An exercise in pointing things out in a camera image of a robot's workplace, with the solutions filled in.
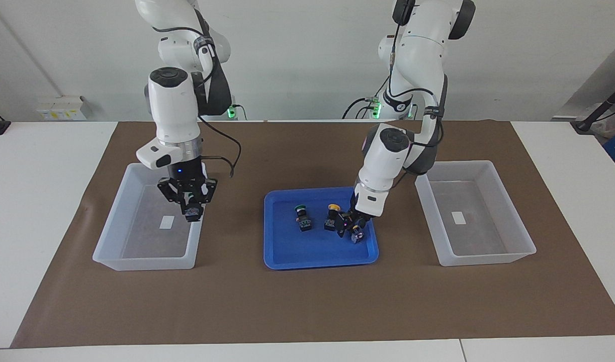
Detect white wall power strip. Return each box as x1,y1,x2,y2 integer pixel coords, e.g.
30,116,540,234
37,96,90,122

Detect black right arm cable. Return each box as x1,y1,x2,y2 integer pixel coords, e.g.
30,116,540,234
199,115,243,179

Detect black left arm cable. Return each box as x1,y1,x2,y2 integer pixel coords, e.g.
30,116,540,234
385,0,448,151

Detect blue plastic tray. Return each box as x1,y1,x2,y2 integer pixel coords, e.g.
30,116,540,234
263,187,380,270

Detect brown table mat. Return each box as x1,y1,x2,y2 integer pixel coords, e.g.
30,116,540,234
11,120,615,349

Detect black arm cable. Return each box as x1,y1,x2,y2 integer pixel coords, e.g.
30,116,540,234
199,115,243,179
385,0,448,151

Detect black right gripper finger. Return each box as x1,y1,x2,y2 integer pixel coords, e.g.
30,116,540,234
197,178,219,218
157,178,188,218

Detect translucent white plastic box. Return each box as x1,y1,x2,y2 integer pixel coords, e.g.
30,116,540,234
92,162,210,272
415,160,537,267

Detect black tripod pole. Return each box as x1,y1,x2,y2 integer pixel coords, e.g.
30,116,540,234
571,78,615,134

